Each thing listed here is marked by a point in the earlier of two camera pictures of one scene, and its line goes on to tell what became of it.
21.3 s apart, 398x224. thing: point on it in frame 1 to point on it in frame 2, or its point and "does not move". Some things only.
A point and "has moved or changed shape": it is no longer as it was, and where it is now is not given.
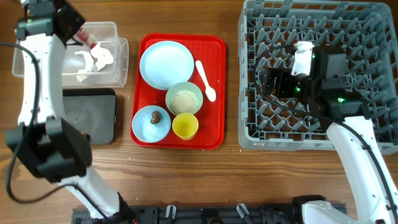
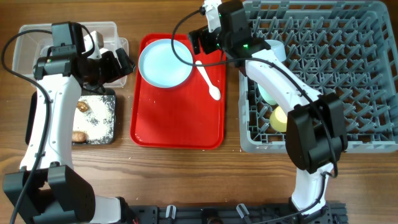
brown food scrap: [155, 118] to [82, 106]
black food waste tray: [92, 111] does not move
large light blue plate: [164, 63] does not move
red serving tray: [209, 55] does not move
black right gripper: [283, 76] to [203, 36]
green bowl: [184, 98] has moved or changed shape
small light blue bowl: [151, 124] to [278, 48]
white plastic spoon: [210, 93] has moved or changed shape
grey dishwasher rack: [267, 31] does not move
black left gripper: [71, 7] to [114, 71]
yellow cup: [185, 125] to [278, 119]
